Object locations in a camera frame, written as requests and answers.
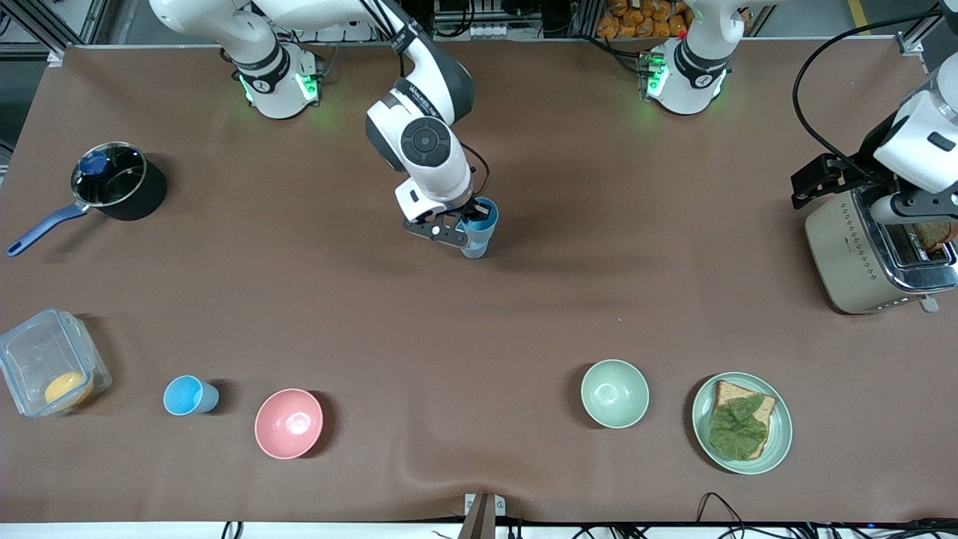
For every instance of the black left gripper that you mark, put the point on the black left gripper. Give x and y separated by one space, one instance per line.
860 171

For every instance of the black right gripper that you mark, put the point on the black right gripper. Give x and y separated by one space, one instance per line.
469 212

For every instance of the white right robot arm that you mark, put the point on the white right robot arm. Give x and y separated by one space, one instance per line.
426 142

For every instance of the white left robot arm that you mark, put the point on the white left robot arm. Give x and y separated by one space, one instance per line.
928 127

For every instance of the beige and chrome toaster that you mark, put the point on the beige and chrome toaster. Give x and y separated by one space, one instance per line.
838 254

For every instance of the brown table mat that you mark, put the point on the brown table mat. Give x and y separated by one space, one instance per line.
479 337

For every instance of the brown toast slice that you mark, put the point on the brown toast slice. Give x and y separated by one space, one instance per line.
935 236

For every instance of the white socket block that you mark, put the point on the white socket block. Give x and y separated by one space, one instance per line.
490 32

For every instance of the brown bread slice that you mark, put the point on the brown bread slice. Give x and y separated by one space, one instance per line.
726 391

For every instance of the pale green bowl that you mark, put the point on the pale green bowl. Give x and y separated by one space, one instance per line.
614 394

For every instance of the white power strip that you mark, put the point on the white power strip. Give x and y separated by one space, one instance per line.
329 34

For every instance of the pale green plate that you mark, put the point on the pale green plate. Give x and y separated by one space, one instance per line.
780 430

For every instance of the green lettuce leaf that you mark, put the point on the green lettuce leaf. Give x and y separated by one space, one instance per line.
737 428

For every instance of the pink bowl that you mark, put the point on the pink bowl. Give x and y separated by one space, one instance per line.
288 424

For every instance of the glass lid with blue knob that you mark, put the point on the glass lid with blue knob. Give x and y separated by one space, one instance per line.
112 176

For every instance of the orange round food piece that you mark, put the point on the orange round food piece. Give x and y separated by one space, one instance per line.
67 389

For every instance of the clear plastic food container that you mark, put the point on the clear plastic food container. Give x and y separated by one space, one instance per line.
37 352

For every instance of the aluminium frame post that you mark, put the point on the aluminium frame post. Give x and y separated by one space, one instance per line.
917 37
45 26

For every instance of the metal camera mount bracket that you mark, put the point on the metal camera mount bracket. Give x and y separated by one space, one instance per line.
483 513

